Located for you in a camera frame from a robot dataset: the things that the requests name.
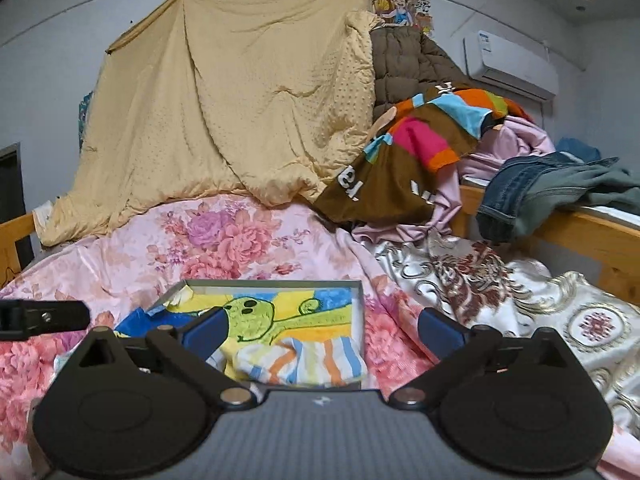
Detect brown quilted jacket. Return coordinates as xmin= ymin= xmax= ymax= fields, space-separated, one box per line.
xmin=370 ymin=25 xmax=476 ymax=121

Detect striped pastel sock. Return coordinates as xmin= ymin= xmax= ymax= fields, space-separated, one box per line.
xmin=207 ymin=337 xmax=366 ymax=388

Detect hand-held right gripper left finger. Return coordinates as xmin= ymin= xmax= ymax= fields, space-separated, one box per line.
xmin=75 ymin=307 xmax=256 ymax=408

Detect dark door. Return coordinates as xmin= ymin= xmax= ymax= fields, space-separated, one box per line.
xmin=0 ymin=142 xmax=33 ymax=271

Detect light blue cloth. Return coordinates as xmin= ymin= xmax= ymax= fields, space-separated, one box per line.
xmin=555 ymin=137 xmax=601 ymax=161

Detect yellow quilt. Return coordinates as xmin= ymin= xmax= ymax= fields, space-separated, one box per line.
xmin=40 ymin=0 xmax=383 ymax=247

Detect pink floral bed sheet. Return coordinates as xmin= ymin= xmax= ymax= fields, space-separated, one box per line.
xmin=0 ymin=192 xmax=431 ymax=480

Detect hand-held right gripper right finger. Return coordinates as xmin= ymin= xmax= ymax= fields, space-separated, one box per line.
xmin=387 ymin=307 xmax=568 ymax=408

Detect blue jeans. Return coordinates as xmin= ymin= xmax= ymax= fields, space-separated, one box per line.
xmin=475 ymin=152 xmax=621 ymax=243

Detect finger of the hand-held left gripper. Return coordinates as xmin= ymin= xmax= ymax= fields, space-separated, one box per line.
xmin=0 ymin=299 xmax=91 ymax=337

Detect grey-green garment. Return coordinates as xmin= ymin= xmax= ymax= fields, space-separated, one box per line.
xmin=525 ymin=160 xmax=640 ymax=211

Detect wall poster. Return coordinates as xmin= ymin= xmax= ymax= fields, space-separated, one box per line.
xmin=367 ymin=0 xmax=433 ymax=38

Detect lilac cloth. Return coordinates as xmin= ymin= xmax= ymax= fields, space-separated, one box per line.
xmin=350 ymin=115 xmax=558 ymax=251

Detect yellow cartoon towel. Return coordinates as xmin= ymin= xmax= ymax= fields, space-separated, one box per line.
xmin=115 ymin=285 xmax=361 ymax=361

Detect brown multicoloured patchwork garment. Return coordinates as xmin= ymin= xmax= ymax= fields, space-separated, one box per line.
xmin=312 ymin=82 xmax=536 ymax=226

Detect blue patterned cloth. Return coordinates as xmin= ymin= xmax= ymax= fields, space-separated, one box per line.
xmin=77 ymin=92 xmax=96 ymax=151

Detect silver ornate patterned blanket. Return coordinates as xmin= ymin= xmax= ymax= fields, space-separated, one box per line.
xmin=372 ymin=232 xmax=640 ymax=441

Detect white air conditioner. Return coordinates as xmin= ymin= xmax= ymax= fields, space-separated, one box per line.
xmin=462 ymin=30 xmax=560 ymax=101

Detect grey metal tray box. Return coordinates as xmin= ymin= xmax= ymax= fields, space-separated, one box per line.
xmin=142 ymin=279 xmax=366 ymax=391

